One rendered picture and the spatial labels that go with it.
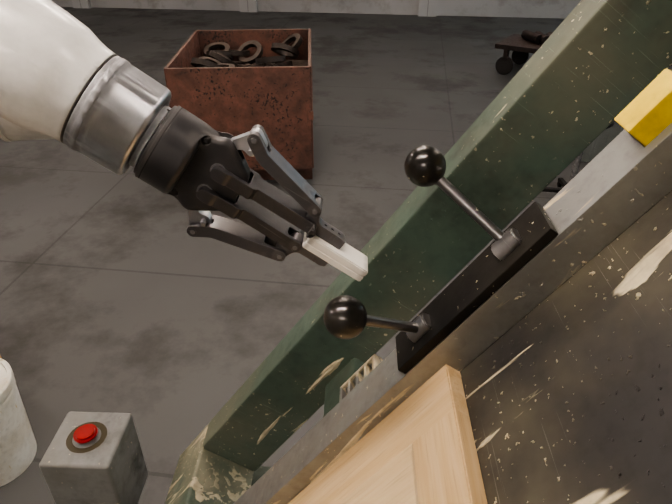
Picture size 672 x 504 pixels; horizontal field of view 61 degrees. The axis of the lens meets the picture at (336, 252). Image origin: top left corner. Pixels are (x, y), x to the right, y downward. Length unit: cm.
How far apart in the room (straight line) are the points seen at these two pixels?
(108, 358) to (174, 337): 29
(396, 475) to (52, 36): 47
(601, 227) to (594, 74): 26
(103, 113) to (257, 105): 330
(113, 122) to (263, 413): 62
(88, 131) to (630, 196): 44
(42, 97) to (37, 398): 222
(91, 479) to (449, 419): 73
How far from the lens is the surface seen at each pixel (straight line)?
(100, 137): 51
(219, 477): 107
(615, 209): 50
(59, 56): 51
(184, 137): 51
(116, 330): 287
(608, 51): 72
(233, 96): 379
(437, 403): 55
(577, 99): 72
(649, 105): 49
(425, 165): 51
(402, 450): 57
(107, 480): 110
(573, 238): 51
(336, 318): 47
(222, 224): 56
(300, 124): 382
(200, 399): 243
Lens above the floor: 174
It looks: 32 degrees down
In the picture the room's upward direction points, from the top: straight up
